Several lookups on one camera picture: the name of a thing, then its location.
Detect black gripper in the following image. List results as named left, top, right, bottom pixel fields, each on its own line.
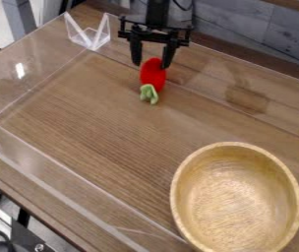
left=117, top=15, right=194, bottom=69

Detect red plush strawberry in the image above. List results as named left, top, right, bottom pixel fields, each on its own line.
left=140, top=57, right=167, bottom=104

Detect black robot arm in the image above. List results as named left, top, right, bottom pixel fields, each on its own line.
left=117, top=0, right=192, bottom=69

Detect clear acrylic tray walls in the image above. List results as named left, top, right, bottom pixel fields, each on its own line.
left=0, top=19, right=299, bottom=252

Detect wooden bowl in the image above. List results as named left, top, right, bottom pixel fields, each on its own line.
left=169, top=142, right=299, bottom=252

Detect grey post top left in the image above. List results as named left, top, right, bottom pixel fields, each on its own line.
left=1, top=0, right=37, bottom=40

